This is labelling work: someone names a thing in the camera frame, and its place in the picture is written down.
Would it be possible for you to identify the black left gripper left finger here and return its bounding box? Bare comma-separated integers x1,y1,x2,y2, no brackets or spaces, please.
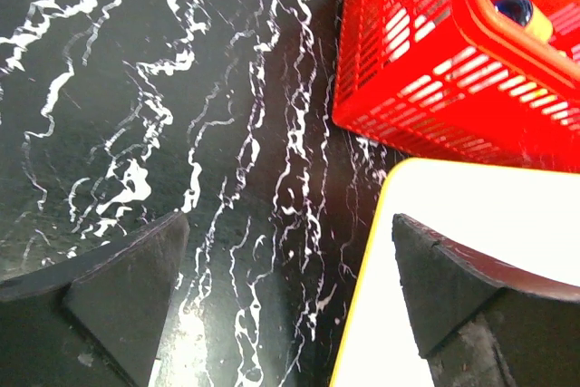
1,212,189,386

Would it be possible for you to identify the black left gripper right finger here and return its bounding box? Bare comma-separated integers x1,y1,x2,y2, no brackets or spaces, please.
392,214,579,386

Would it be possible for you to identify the yellow framed whiteboard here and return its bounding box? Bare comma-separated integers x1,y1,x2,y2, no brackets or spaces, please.
331,159,579,386

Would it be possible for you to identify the red plastic basket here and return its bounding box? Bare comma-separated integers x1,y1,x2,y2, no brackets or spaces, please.
332,0,579,172

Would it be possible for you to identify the blue capped yellow bottle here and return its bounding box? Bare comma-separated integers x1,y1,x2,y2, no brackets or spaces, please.
492,0,554,43

